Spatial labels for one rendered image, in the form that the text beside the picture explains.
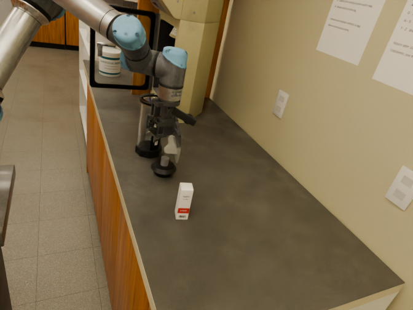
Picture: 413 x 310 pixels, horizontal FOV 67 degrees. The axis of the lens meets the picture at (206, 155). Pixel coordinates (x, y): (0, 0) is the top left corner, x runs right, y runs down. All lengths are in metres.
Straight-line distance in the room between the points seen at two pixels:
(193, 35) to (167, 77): 0.52
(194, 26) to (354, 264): 1.07
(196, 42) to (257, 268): 0.97
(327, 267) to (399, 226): 0.26
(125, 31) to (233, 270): 0.66
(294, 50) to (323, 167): 0.51
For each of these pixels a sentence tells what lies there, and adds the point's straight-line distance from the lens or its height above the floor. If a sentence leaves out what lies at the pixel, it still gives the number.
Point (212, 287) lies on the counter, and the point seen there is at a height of 0.94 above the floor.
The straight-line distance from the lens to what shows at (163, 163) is 1.10.
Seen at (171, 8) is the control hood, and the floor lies 1.45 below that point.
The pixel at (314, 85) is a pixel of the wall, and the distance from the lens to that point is 1.30.
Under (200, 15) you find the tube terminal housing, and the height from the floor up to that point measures 1.44.
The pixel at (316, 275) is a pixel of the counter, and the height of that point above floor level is 0.94.
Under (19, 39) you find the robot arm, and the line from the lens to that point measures 1.13.
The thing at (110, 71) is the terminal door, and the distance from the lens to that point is 1.71.
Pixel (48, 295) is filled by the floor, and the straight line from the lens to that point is 1.96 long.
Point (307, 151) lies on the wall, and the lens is 1.31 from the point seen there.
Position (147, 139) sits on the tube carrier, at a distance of 1.18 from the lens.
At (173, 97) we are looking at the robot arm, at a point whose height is 1.25.
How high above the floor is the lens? 1.56
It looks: 29 degrees down
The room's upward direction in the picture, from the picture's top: 13 degrees clockwise
